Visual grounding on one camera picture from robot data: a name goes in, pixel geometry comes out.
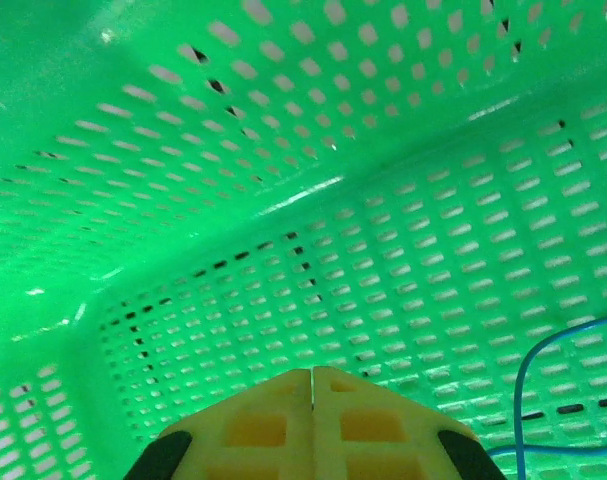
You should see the green plastic basket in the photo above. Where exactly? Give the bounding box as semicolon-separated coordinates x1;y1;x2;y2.
0;0;607;480

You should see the thin blue cable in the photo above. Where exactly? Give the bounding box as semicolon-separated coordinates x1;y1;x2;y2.
485;312;607;480

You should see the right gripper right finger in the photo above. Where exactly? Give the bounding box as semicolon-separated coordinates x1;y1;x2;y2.
311;365;507;480

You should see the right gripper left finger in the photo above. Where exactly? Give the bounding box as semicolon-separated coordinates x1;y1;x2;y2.
122;367;314;480

